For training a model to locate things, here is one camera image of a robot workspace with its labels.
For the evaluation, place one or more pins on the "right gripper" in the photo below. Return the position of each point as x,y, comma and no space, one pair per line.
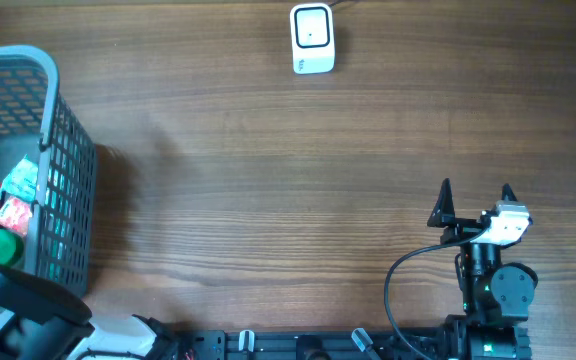
444,214

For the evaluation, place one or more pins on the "red tissue pack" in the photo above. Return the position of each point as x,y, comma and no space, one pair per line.
15,215

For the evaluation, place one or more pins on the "green lid jar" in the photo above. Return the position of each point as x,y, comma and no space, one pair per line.
12,248

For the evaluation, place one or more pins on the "teal wet wipes pack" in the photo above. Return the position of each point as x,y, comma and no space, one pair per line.
21,181

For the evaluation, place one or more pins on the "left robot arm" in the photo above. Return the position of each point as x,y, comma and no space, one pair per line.
42,320

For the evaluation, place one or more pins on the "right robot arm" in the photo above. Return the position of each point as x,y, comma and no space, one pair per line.
496,295

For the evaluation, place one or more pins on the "white barcode scanner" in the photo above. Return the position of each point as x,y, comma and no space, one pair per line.
312,38

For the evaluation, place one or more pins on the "grey plastic mesh basket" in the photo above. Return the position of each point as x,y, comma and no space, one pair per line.
37,124

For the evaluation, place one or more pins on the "black mounting rail base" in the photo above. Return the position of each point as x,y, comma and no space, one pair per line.
318,345

